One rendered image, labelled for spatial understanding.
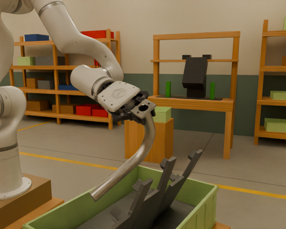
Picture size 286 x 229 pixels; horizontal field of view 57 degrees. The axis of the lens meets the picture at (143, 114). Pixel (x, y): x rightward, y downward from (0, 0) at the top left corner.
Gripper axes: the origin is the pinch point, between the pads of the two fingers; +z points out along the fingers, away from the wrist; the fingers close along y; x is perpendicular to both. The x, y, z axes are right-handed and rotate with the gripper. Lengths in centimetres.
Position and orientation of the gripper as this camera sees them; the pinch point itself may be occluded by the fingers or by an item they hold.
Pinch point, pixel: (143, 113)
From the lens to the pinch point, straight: 70.0
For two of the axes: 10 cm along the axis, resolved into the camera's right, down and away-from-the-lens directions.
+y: 7.0, -6.0, 3.8
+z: 6.8, 4.0, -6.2
